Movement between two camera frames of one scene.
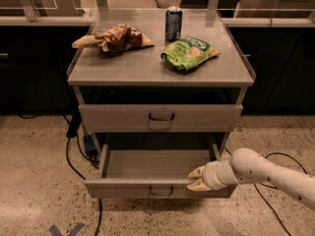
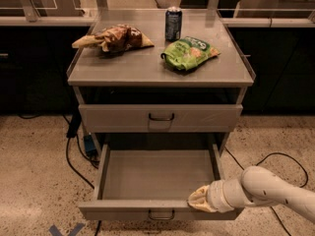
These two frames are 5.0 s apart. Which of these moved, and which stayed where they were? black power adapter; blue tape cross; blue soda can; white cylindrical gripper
Moved: white cylindrical gripper
Stayed: black power adapter; blue tape cross; blue soda can
